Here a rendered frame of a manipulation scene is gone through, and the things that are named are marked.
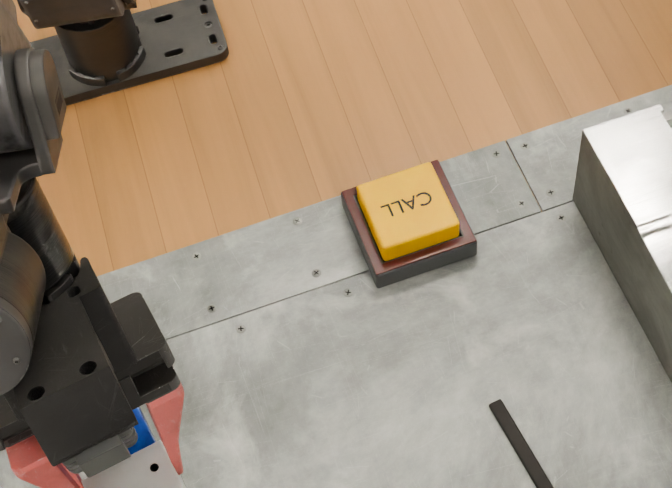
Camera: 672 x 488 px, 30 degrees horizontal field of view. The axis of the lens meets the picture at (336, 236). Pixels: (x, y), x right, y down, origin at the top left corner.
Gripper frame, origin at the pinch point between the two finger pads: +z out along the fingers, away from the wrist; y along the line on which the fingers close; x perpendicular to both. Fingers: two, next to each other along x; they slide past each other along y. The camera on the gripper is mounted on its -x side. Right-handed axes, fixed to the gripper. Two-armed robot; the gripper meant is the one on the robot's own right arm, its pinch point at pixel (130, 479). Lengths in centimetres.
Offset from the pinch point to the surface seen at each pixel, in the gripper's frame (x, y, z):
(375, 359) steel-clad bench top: 12.3, 18.2, 9.8
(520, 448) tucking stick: 2.5, 23.5, 14.6
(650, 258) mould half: 2.9, 36.1, 5.5
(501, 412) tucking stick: 5.0, 23.8, 13.3
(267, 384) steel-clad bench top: 14.1, 10.6, 8.8
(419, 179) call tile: 19.1, 27.4, 2.0
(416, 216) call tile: 16.7, 25.6, 3.3
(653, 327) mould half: 3.8, 35.7, 11.9
